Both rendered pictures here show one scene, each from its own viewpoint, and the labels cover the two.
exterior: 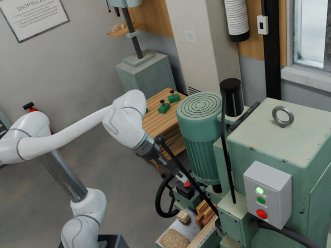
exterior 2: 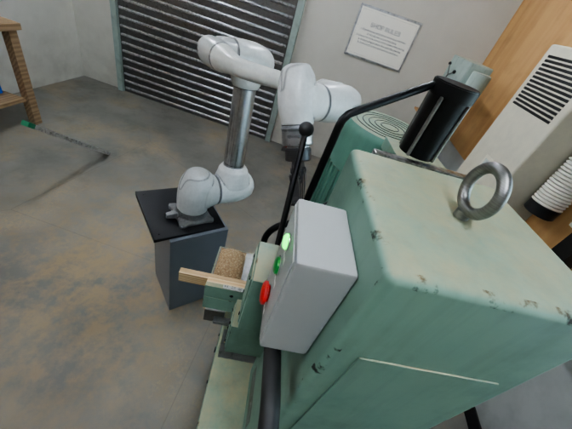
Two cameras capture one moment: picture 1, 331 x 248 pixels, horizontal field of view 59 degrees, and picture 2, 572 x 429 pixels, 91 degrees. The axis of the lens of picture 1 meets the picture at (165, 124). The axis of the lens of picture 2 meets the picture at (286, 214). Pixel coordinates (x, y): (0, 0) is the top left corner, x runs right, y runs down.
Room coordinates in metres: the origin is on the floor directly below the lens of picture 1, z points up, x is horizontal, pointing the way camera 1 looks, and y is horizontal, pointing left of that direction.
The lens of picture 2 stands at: (0.26, -0.26, 1.66)
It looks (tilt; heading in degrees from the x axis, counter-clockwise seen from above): 38 degrees down; 26
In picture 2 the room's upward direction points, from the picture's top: 19 degrees clockwise
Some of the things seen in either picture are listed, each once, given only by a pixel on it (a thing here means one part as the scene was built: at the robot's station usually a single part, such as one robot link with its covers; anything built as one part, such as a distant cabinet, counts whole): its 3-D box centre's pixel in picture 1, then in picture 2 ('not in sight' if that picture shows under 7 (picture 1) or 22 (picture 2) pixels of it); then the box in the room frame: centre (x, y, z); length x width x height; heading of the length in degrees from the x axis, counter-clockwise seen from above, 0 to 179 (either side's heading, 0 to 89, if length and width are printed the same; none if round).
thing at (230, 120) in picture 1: (234, 108); (422, 144); (0.71, -0.21, 1.54); 0.08 x 0.08 x 0.17; 35
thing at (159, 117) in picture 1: (163, 128); not in sight; (2.39, 0.03, 0.32); 0.66 x 0.57 x 0.64; 115
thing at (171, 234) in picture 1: (174, 240); (231, 261); (0.76, 0.12, 0.92); 0.14 x 0.09 x 0.04; 35
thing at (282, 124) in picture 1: (282, 116); (480, 192); (0.58, -0.30, 1.55); 0.06 x 0.02 x 0.07; 35
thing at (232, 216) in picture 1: (238, 218); (268, 289); (0.56, -0.13, 1.23); 0.09 x 0.08 x 0.15; 35
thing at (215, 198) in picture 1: (223, 198); not in sight; (0.80, -0.14, 1.03); 0.14 x 0.07 x 0.09; 35
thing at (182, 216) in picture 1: (183, 216); not in sight; (0.86, 0.05, 0.92); 0.04 x 0.04 x 0.03; 40
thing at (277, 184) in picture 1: (268, 195); (301, 279); (0.48, -0.20, 1.40); 0.10 x 0.06 x 0.16; 35
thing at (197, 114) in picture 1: (208, 139); (356, 191); (0.82, -0.13, 1.35); 0.18 x 0.18 x 0.31
